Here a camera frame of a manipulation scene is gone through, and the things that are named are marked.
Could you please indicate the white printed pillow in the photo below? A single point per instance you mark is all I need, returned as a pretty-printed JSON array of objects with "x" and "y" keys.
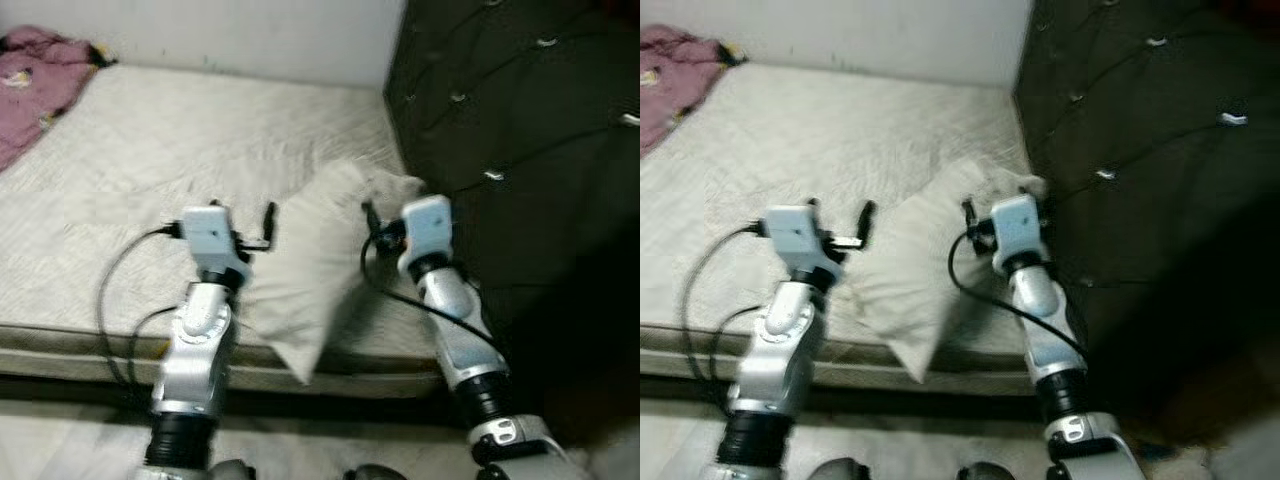
[
  {"x": 300, "y": 280},
  {"x": 920, "y": 280}
]

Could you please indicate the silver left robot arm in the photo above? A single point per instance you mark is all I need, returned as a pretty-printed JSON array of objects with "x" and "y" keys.
[
  {"x": 195, "y": 350},
  {"x": 780, "y": 350}
]

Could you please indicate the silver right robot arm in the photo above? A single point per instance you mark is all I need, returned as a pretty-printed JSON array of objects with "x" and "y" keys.
[
  {"x": 1050, "y": 330},
  {"x": 460, "y": 330}
]

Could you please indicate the white patterned mattress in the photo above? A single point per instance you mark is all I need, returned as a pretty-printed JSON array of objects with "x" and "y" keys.
[
  {"x": 830, "y": 140},
  {"x": 200, "y": 140}
]

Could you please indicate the dark tufted headboard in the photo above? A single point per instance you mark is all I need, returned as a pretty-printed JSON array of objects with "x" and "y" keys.
[
  {"x": 520, "y": 120},
  {"x": 1150, "y": 150}
]

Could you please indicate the silver robot left leg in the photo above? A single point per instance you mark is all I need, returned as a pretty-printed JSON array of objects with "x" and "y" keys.
[
  {"x": 230, "y": 472},
  {"x": 840, "y": 470}
]

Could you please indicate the silver robot leg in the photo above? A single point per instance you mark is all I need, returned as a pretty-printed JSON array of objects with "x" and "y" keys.
[
  {"x": 230, "y": 472},
  {"x": 840, "y": 470},
  {"x": 985, "y": 472},
  {"x": 375, "y": 472}
]

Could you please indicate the pink printed blanket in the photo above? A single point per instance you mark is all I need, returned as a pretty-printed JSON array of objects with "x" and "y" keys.
[
  {"x": 670, "y": 90},
  {"x": 35, "y": 90}
]

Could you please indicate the silver robot right leg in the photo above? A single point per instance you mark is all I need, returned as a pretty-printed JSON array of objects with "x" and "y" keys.
[
  {"x": 375, "y": 472},
  {"x": 985, "y": 472}
]

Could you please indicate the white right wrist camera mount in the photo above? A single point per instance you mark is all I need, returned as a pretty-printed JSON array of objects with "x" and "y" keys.
[
  {"x": 428, "y": 232},
  {"x": 1018, "y": 230}
]

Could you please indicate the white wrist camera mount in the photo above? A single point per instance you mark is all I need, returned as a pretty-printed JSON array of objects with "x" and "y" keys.
[
  {"x": 212, "y": 235},
  {"x": 797, "y": 235},
  {"x": 428, "y": 232},
  {"x": 1018, "y": 230}
]

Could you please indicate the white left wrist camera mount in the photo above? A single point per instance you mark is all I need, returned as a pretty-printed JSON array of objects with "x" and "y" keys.
[
  {"x": 797, "y": 235},
  {"x": 212, "y": 235}
]

